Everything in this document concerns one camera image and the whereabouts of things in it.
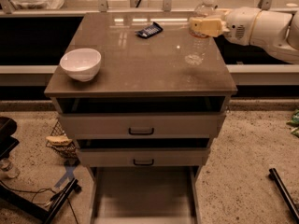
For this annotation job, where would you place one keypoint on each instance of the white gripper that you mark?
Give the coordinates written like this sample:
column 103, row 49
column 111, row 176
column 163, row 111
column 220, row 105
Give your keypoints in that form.
column 239, row 24

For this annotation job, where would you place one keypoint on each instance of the black bar on floor right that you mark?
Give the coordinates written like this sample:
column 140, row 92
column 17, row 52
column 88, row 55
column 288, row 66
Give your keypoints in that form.
column 293, row 207

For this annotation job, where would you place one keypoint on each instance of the green packet on floor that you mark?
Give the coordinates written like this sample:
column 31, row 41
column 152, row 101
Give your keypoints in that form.
column 294, row 122

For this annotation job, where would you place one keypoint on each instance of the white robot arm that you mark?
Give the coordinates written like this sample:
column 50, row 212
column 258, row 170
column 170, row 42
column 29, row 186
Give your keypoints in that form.
column 274, row 32

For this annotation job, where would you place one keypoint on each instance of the top grey drawer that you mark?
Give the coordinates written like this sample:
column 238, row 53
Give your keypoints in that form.
column 138, row 126

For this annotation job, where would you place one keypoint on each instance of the grey drawer cabinet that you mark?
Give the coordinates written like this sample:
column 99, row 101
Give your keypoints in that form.
column 171, row 73

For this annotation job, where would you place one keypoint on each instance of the black stand base left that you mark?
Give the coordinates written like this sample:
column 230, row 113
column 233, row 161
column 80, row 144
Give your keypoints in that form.
column 40, row 168

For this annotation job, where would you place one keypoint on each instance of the white bowl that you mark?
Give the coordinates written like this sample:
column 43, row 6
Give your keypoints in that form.
column 81, row 64

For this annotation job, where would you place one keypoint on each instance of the dark blue snack packet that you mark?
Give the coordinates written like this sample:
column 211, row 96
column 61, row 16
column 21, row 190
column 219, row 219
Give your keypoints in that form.
column 149, row 31

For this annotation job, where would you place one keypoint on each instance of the middle grey drawer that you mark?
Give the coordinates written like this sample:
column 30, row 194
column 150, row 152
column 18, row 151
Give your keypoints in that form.
column 129, row 157

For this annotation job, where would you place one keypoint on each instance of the clear bottle on floor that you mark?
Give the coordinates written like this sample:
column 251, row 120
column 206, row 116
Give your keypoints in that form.
column 9, row 168

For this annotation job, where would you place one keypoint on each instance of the grey drawer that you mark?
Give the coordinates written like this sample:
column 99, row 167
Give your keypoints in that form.
column 129, row 157
column 138, row 126

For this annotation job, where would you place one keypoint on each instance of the wire basket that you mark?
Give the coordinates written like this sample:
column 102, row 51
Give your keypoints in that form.
column 68, row 152

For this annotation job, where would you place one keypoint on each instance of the bread loaf in basket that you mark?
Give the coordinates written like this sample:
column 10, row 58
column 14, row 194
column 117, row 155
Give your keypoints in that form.
column 59, row 141

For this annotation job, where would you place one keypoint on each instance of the bottom open drawer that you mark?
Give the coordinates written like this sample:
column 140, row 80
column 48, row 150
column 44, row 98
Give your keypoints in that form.
column 146, row 195

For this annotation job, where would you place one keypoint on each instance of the clear water bottle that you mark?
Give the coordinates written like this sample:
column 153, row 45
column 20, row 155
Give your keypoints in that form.
column 202, row 11

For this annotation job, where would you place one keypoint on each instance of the blue tape cross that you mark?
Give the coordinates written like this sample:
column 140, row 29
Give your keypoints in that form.
column 70, row 166

